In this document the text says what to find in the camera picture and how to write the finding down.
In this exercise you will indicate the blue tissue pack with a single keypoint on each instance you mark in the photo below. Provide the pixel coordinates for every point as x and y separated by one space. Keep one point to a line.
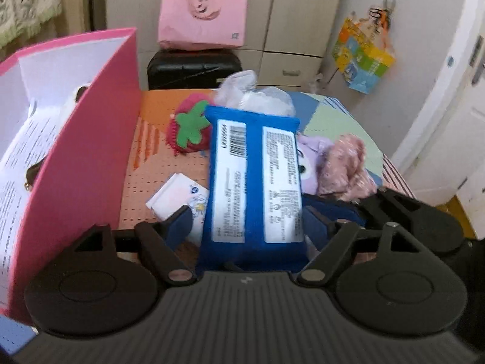
254 182

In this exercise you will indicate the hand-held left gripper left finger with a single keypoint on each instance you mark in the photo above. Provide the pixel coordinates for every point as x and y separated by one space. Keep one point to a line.
182 225

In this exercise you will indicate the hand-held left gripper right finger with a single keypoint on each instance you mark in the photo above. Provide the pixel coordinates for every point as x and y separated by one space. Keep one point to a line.
314 228

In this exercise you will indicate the red strawberry plush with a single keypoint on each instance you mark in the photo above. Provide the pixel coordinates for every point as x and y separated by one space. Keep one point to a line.
189 125

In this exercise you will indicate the black suitcase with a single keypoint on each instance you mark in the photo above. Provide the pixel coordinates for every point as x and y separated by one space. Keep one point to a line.
189 68

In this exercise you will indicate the pink cardboard box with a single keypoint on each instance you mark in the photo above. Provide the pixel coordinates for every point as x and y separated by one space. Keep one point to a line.
87 159

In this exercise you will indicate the colourful patterned mat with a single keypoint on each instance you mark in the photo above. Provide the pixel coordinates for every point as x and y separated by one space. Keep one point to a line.
159 159

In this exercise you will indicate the pink tote bag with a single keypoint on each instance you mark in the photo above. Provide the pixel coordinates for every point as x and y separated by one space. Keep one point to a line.
202 11

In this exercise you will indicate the white door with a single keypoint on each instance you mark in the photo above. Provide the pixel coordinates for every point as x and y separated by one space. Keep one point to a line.
439 102

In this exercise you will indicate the colourful cartoon paper bag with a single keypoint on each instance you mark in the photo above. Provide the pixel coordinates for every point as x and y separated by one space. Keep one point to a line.
363 60

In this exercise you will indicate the pink floral cloth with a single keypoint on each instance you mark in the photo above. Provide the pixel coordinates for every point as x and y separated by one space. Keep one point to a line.
348 163

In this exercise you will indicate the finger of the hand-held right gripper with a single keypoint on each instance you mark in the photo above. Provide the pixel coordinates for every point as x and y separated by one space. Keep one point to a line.
386 206

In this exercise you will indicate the beige wardrobe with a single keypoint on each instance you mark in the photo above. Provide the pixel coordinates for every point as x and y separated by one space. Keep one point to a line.
295 15

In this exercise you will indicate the printed paper sheet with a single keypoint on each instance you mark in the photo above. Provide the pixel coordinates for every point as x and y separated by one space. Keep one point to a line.
22 182

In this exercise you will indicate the small white tissue packet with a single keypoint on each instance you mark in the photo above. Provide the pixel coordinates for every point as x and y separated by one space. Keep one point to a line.
174 197

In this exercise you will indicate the clear plastic wrap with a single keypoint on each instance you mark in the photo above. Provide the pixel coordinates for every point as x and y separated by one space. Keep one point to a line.
320 81

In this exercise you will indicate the purple plush toy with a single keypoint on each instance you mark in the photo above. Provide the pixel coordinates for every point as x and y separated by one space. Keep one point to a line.
309 159

